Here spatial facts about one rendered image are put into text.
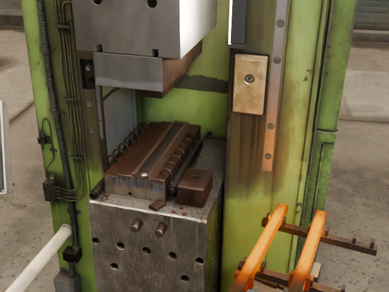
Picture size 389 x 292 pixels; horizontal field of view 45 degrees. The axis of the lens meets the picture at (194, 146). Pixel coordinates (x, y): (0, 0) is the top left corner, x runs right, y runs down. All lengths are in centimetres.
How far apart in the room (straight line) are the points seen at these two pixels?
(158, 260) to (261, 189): 39
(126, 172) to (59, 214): 48
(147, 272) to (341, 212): 185
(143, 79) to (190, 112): 56
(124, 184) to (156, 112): 49
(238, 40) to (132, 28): 28
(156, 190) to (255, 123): 36
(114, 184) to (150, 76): 38
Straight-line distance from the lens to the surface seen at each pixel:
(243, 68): 133
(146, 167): 149
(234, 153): 146
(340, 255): 281
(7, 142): 154
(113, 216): 147
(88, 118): 159
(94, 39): 132
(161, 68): 126
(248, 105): 137
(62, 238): 182
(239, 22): 129
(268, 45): 133
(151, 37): 125
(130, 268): 157
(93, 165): 167
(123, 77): 131
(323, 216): 136
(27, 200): 328
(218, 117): 180
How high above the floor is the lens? 171
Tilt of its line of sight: 27 degrees down
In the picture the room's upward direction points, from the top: 1 degrees clockwise
